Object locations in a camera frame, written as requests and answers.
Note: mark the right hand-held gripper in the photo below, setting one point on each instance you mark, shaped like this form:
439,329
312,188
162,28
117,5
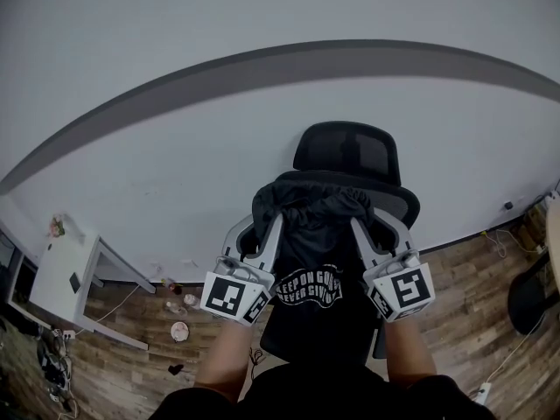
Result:
404,289

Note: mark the black phone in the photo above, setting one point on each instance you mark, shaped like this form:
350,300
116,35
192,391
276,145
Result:
75,283

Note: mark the white plastic bottle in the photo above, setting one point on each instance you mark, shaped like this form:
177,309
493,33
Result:
191,301

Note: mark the small red dark bottle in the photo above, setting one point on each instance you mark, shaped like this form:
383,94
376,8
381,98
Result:
172,288

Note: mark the round white plate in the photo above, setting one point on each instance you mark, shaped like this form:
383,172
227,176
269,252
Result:
179,331

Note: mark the small black floor scrap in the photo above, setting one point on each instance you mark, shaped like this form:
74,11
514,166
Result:
176,369

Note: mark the black mesh office chair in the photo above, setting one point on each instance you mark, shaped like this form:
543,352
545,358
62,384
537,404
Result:
345,151

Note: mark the black fabric bag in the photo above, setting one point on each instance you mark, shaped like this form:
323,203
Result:
310,252

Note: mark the white desk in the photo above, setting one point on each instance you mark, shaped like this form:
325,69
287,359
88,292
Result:
57,287

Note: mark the long white power strip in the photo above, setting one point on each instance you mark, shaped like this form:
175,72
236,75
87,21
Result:
483,394

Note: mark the black wall plug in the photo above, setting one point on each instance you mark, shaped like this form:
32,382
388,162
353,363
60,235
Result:
508,205

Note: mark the person's right forearm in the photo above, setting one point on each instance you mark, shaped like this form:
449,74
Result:
409,352

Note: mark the light blue tablecloth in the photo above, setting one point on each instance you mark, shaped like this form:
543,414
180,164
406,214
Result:
553,243

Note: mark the round table with black base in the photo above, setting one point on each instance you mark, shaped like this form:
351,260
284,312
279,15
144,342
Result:
527,296

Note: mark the brown cardboard box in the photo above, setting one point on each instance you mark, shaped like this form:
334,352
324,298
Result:
534,230

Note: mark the person's left forearm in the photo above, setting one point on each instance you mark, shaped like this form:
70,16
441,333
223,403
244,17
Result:
225,361

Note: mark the pink flower bunch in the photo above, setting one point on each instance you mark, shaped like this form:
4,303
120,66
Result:
56,227

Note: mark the small white power strip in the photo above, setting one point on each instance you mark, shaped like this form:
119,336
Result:
68,334

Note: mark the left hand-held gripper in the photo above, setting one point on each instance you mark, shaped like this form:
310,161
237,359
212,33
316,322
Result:
227,296

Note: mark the person's black clothes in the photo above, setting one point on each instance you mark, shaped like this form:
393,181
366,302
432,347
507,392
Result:
315,396

